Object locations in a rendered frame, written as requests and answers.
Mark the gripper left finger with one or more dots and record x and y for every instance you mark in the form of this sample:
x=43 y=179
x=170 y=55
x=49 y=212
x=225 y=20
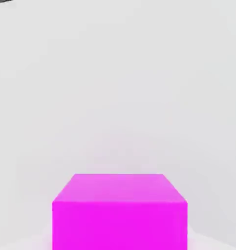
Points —
x=37 y=244

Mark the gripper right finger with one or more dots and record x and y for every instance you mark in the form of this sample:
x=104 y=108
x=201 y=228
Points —
x=199 y=242

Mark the small magenta cube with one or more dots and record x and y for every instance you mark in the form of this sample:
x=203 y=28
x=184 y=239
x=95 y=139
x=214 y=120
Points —
x=119 y=220

